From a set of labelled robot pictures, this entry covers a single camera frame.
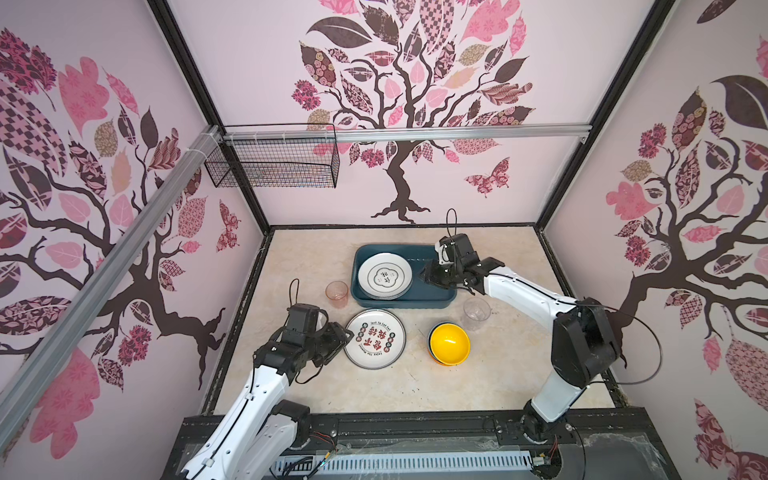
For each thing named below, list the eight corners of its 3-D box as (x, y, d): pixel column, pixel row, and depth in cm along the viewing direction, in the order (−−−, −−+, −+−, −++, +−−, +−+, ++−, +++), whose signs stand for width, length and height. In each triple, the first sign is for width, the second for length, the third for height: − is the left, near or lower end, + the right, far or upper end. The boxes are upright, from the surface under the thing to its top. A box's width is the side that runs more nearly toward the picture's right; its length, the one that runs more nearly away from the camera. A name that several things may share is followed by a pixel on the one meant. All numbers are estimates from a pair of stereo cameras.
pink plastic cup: (327, 309, 98) (323, 299, 93) (330, 292, 102) (326, 281, 97) (348, 309, 98) (345, 299, 93) (350, 292, 102) (348, 281, 97)
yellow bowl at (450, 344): (430, 371, 85) (434, 359, 77) (427, 337, 91) (431, 323, 84) (465, 371, 85) (473, 359, 77) (460, 337, 91) (466, 323, 84)
